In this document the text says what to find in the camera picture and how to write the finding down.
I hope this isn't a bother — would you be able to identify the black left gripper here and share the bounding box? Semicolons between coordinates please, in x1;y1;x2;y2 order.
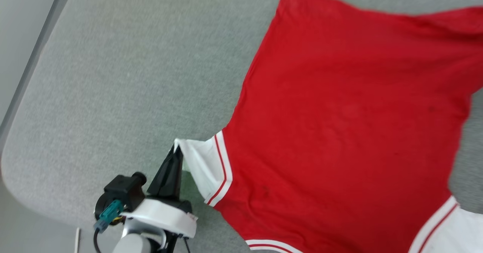
145;147;192;213

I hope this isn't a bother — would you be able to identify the red and white shirt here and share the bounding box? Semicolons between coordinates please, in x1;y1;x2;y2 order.
174;0;483;253

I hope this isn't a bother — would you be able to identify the black cable with teal connector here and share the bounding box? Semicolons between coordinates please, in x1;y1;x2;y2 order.
93;199;125;253

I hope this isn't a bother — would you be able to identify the grey metal wall trim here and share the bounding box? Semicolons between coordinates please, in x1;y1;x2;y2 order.
0;0;78;136

